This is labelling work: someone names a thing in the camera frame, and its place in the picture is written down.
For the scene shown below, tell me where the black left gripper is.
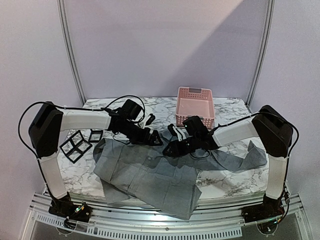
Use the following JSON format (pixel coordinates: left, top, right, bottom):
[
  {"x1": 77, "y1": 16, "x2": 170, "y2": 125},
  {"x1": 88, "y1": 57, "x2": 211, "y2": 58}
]
[{"x1": 122, "y1": 120, "x2": 163, "y2": 146}]

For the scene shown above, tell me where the grey button-up shirt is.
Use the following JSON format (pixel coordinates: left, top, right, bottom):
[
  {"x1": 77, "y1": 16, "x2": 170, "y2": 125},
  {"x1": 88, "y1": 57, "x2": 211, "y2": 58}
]
[{"x1": 93, "y1": 138, "x2": 267, "y2": 220}]

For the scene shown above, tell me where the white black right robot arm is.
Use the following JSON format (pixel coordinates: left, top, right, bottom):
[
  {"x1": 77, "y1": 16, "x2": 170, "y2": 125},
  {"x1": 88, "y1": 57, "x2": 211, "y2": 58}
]
[{"x1": 162, "y1": 105, "x2": 299, "y2": 226}]

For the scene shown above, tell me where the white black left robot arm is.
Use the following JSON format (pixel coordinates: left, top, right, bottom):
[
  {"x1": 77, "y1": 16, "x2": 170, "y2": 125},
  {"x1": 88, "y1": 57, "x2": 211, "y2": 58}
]
[{"x1": 28, "y1": 99, "x2": 162, "y2": 228}]

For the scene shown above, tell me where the pink perforated plastic basket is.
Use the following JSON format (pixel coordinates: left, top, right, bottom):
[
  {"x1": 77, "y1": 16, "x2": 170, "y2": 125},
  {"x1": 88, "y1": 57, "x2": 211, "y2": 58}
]
[{"x1": 175, "y1": 86, "x2": 215, "y2": 129}]

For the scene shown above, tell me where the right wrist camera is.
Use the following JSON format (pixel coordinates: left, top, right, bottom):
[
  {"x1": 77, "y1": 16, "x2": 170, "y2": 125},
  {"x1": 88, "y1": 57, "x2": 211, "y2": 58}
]
[{"x1": 167, "y1": 123, "x2": 186, "y2": 142}]

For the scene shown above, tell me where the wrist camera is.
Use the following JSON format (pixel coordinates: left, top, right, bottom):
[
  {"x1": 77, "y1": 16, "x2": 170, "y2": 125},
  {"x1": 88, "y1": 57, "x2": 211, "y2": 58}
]
[
  {"x1": 138, "y1": 113, "x2": 156, "y2": 129},
  {"x1": 167, "y1": 123, "x2": 186, "y2": 142}
]

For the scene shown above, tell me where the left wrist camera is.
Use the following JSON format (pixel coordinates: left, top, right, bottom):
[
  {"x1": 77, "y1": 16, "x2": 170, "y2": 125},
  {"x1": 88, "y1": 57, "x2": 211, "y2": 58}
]
[{"x1": 138, "y1": 113, "x2": 156, "y2": 129}]

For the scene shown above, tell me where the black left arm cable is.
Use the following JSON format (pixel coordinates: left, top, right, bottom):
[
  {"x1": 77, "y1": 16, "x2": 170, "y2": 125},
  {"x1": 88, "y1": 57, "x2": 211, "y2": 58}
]
[{"x1": 16, "y1": 94, "x2": 147, "y2": 161}]

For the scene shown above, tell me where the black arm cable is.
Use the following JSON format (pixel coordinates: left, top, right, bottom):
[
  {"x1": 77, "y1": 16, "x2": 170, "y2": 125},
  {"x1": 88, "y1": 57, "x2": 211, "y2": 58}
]
[
  {"x1": 16, "y1": 94, "x2": 147, "y2": 161},
  {"x1": 209, "y1": 112, "x2": 301, "y2": 201}
]

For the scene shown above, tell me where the black frame display box pair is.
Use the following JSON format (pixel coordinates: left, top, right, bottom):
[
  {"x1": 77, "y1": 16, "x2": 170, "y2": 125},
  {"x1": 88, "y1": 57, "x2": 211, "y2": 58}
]
[{"x1": 59, "y1": 130, "x2": 93, "y2": 164}]

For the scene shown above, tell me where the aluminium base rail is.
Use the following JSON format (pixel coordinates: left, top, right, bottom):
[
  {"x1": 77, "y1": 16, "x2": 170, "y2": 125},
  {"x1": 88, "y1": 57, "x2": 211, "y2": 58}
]
[{"x1": 21, "y1": 193, "x2": 312, "y2": 240}]

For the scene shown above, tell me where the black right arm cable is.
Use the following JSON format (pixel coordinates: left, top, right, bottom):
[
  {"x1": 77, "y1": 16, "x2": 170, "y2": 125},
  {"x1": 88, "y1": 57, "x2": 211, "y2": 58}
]
[{"x1": 209, "y1": 112, "x2": 301, "y2": 201}]

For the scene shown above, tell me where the left aluminium corner post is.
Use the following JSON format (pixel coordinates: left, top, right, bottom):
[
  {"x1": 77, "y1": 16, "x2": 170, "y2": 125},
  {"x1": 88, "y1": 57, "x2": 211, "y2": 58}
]
[{"x1": 57, "y1": 0, "x2": 87, "y2": 105}]

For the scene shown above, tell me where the aluminium corner post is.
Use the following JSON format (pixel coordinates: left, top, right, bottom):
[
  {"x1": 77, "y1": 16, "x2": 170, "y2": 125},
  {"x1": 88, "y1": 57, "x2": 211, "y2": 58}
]
[
  {"x1": 245, "y1": 0, "x2": 275, "y2": 109},
  {"x1": 57, "y1": 0, "x2": 87, "y2": 105}
]

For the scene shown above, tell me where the right aluminium corner post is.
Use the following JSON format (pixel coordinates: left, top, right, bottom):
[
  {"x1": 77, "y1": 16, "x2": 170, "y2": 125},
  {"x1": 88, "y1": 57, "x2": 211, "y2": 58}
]
[{"x1": 245, "y1": 0, "x2": 275, "y2": 109}]

